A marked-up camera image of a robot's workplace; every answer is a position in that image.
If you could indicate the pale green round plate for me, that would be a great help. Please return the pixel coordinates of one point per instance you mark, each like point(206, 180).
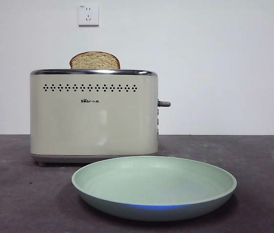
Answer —
point(151, 179)

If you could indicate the square bread slice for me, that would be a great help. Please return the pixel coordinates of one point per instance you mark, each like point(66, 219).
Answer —
point(95, 60)

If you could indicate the cream toaster with chrome top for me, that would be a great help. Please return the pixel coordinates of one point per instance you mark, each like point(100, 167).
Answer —
point(90, 126)

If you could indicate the white wall socket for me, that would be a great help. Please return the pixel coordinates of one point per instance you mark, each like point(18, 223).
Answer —
point(89, 15)

